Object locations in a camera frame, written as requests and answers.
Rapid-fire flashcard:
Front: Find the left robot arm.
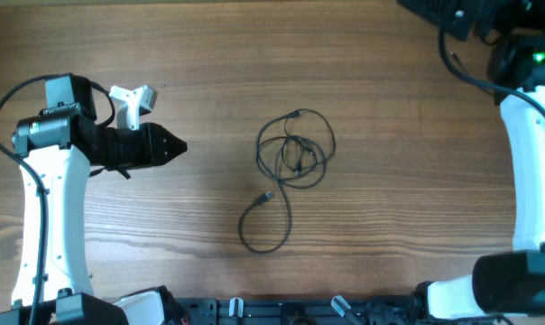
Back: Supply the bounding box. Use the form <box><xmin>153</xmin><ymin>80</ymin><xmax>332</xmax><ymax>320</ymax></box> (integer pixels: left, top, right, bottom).
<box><xmin>0</xmin><ymin>74</ymin><xmax>190</xmax><ymax>324</ymax></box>

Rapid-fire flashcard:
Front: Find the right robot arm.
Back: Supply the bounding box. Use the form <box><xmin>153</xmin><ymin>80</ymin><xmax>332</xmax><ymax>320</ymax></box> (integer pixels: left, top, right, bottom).
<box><xmin>405</xmin><ymin>0</ymin><xmax>545</xmax><ymax>324</ymax></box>

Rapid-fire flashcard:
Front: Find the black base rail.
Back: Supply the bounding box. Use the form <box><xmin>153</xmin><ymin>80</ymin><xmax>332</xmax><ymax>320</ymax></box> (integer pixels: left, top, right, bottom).
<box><xmin>177</xmin><ymin>296</ymin><xmax>418</xmax><ymax>325</ymax></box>

